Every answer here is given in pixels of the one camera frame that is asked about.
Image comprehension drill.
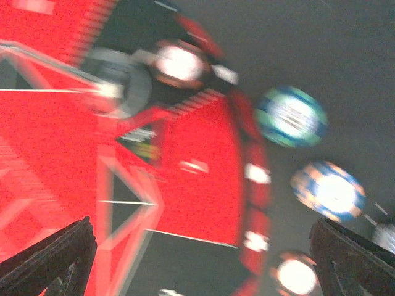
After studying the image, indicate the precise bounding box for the black triangular token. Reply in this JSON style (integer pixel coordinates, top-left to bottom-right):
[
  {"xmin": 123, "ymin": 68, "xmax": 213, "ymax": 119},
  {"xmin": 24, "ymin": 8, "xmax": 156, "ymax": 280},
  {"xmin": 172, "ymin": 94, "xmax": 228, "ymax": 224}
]
[{"xmin": 117, "ymin": 123, "xmax": 160, "ymax": 165}]

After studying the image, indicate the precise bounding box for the green poker chip stack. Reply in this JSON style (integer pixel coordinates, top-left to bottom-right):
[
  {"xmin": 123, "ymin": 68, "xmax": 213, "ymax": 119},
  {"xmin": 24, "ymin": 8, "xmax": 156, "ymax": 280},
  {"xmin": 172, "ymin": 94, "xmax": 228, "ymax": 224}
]
[{"xmin": 254, "ymin": 86, "xmax": 328, "ymax": 148}]

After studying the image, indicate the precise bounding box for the clear round dealer puck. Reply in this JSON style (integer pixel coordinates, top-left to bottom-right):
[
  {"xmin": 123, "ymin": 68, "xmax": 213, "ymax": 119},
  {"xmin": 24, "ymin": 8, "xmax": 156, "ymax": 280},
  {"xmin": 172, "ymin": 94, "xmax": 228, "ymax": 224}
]
[{"xmin": 81, "ymin": 47, "xmax": 152, "ymax": 119}]

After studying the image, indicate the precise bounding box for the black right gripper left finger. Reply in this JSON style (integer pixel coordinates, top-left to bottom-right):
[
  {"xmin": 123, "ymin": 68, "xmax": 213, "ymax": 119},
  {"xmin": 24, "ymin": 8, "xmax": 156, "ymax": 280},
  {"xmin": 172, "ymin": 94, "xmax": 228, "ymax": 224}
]
[{"xmin": 1, "ymin": 216, "xmax": 98, "ymax": 295}]

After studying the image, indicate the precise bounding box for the grey card deck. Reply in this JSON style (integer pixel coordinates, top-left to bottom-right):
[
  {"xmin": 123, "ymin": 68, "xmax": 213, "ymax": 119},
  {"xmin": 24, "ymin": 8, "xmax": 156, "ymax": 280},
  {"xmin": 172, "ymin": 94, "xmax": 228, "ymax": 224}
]
[{"xmin": 372, "ymin": 224, "xmax": 394, "ymax": 252}]

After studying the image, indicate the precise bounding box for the round red black poker mat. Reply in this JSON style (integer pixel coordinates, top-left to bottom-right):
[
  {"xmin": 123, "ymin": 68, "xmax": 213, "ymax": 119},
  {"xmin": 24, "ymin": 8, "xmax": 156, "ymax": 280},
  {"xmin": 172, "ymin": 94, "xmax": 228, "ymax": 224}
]
[{"xmin": 1, "ymin": 1, "xmax": 270, "ymax": 295}]

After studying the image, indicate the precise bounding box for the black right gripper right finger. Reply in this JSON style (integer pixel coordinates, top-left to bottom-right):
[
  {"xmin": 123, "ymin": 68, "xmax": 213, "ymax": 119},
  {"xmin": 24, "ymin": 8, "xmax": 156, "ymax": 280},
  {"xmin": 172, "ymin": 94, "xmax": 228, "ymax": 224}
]
[{"xmin": 309, "ymin": 218, "xmax": 394, "ymax": 295}]

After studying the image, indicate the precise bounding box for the brown white chip stack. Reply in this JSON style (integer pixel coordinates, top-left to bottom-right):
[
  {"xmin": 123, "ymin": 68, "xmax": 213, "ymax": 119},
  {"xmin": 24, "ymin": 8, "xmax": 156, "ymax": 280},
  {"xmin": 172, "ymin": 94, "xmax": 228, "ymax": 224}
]
[{"xmin": 269, "ymin": 249, "xmax": 322, "ymax": 296}]

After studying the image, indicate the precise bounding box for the purple white chip stack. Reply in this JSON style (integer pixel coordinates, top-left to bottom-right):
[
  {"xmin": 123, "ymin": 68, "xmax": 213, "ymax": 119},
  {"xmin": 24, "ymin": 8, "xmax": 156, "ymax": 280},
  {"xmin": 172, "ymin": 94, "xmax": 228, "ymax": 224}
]
[{"xmin": 290, "ymin": 160, "xmax": 366, "ymax": 223}]

